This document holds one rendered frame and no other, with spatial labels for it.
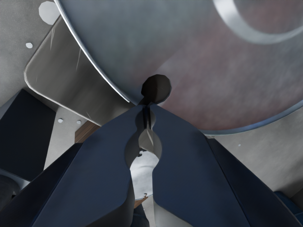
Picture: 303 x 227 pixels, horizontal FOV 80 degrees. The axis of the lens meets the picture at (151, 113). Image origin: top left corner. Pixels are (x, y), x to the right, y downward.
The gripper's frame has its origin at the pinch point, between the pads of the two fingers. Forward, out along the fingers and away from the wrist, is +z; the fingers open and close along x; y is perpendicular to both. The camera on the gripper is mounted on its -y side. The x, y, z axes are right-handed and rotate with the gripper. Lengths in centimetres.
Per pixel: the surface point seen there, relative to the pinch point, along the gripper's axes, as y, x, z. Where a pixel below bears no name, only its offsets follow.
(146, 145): 4.4, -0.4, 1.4
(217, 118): 3.3, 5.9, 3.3
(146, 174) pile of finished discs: 56, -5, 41
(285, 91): 2.1, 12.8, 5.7
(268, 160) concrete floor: 138, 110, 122
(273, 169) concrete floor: 158, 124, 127
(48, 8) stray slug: -5.7, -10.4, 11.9
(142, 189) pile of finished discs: 66, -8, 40
